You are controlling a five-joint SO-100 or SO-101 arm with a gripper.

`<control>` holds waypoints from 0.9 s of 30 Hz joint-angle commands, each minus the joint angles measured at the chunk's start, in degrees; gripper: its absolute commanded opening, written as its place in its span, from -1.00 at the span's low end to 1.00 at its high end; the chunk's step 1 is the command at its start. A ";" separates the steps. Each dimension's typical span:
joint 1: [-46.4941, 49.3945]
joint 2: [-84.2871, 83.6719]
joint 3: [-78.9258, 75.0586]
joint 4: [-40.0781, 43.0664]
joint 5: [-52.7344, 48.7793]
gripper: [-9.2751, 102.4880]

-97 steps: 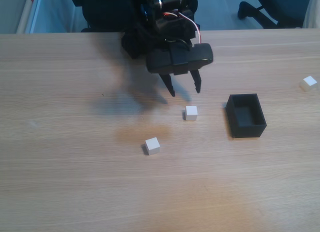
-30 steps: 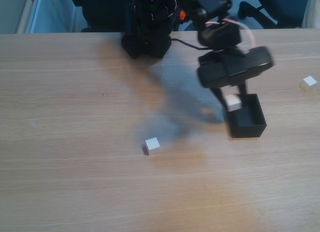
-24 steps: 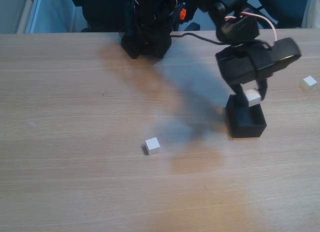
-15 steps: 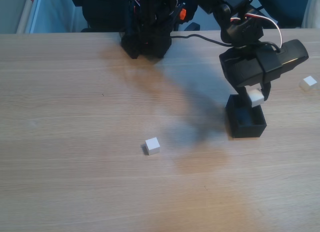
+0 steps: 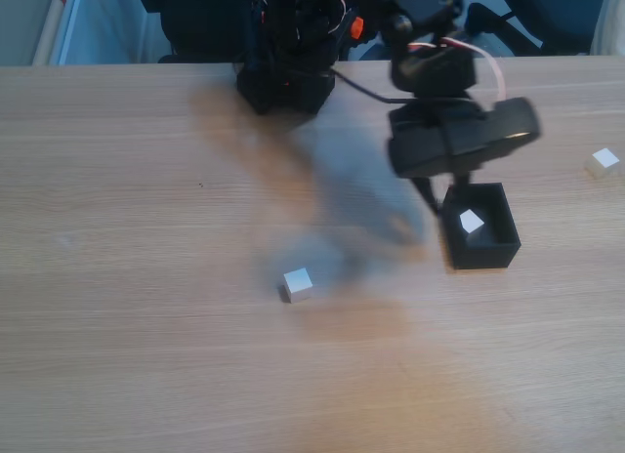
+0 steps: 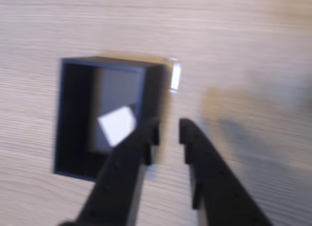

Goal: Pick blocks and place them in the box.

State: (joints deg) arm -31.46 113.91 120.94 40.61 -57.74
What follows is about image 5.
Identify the white cube block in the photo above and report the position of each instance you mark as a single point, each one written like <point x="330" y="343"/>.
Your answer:
<point x="604" y="162"/>
<point x="297" y="284"/>
<point x="470" y="220"/>

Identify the black open box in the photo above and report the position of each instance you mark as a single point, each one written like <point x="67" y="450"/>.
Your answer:
<point x="483" y="258"/>

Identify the orange clamp knob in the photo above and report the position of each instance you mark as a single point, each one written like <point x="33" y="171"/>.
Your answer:
<point x="357" y="27"/>

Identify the blue office chair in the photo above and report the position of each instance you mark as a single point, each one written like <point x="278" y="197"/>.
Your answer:
<point x="556" y="13"/>

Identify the white panel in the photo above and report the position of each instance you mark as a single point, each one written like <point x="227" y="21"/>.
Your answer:
<point x="93" y="28"/>

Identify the black oval camera box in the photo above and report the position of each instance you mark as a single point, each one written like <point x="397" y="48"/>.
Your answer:
<point x="464" y="135"/>

